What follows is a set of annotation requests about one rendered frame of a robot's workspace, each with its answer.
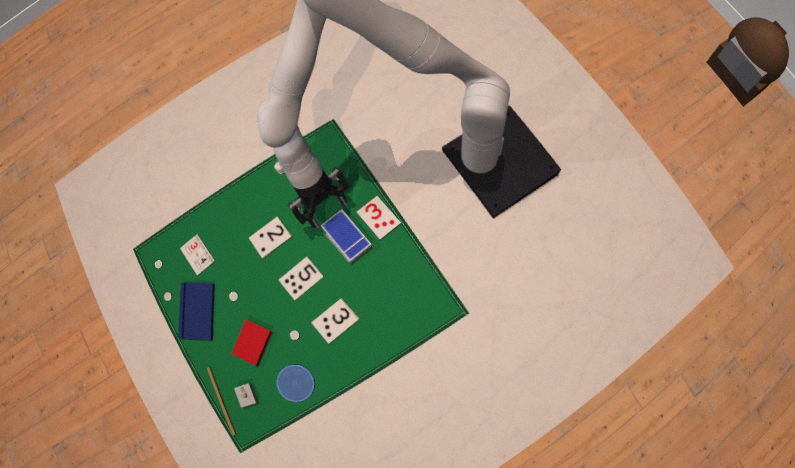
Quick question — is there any blue card stack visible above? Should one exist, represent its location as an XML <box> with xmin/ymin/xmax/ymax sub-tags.
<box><xmin>344</xmin><ymin>237</ymin><xmax>372</xmax><ymax>261</ymax></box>

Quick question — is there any blue round coaster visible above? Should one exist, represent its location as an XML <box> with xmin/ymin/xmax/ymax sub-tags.
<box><xmin>277</xmin><ymin>365</ymin><xmax>315</xmax><ymax>402</ymax></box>

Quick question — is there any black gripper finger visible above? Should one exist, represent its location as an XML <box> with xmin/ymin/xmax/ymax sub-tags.
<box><xmin>288</xmin><ymin>196</ymin><xmax>320</xmax><ymax>229</ymax></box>
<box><xmin>321</xmin><ymin>167</ymin><xmax>349</xmax><ymax>207</ymax></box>

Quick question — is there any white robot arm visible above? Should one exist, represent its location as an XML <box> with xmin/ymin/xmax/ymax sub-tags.
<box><xmin>257</xmin><ymin>0</ymin><xmax>510</xmax><ymax>189</ymax></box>

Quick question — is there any blue rectangular card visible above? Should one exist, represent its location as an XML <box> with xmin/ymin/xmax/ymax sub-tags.
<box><xmin>320</xmin><ymin>209</ymin><xmax>365</xmax><ymax>254</ymax></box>

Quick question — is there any red flat box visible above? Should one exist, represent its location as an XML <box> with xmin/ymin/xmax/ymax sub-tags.
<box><xmin>232</xmin><ymin>320</ymin><xmax>272</xmax><ymax>366</ymax></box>

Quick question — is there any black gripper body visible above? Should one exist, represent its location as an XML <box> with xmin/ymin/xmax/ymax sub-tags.
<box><xmin>294</xmin><ymin>170</ymin><xmax>332</xmax><ymax>206</ymax></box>

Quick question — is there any dark blue rectangular tile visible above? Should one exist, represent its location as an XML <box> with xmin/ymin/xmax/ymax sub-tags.
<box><xmin>178</xmin><ymin>283</ymin><xmax>214</xmax><ymax>340</ymax></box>

